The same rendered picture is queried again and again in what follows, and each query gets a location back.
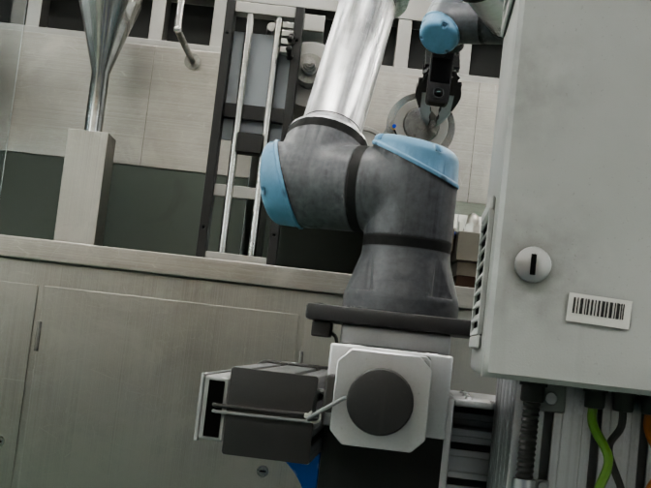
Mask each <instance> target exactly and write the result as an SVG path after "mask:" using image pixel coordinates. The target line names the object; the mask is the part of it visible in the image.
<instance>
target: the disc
mask: <svg viewBox="0 0 651 488"><path fill-rule="evenodd" d="M415 99H416V93H414V94H410V95H407V96H405V97H403V98H402V99H400V100H399V101H398V102H397V103H396V104H395V105H394V106H393V107H392V109H391V110H390V112H389V114H388V117H387V134H395V132H394V130H393V129H392V128H391V126H392V125H393V124H394V120H395V117H396V114H397V112H398V111H399V109H400V108H402V107H403V106H404V105H405V104H406V103H408V102H410V101H412V100H415ZM447 119H448V122H449V128H448V133H447V135H446V137H445V139H444V141H443V142H442V143H441V144H440V145H441V146H444V147H446V148H448V147H449V146H450V144H451V142H452V139H453V136H454V131H455V123H454V118H453V115H452V113H450V115H449V116H448V117H447Z"/></svg>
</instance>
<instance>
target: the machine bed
mask: <svg viewBox="0 0 651 488"><path fill-rule="evenodd" d="M0 257H4V258H13V259H30V260H38V261H46V262H55V263H64V264H72V265H81V266H90V267H98V268H106V269H115V270H124V271H133V272H141V273H149V274H158V275H167V276H175V277H184V278H193V279H201V280H209V281H218V282H227V283H236V284H244V285H252V286H261V287H270V288H278V289H287V290H303V291H312V292H320V293H329V294H338V295H344V291H345V289H346V286H347V285H348V283H349V281H350V278H351V276H352V274H347V273H338V272H329V271H321V270H313V269H304V268H295V267H287V266H278V265H269V264H261V263H253V262H244V261H235V260H226V259H211V258H202V257H193V256H184V255H176V254H167V253H159V252H150V251H142V250H133V249H124V248H115V247H107V246H99V245H90V244H81V243H73V242H64V241H55V240H47V239H39V238H30V237H21V236H12V235H4V234H0ZM455 290H456V295H457V300H458V306H459V308H458V309H466V310H473V302H474V292H475V288H467V287H459V286H455Z"/></svg>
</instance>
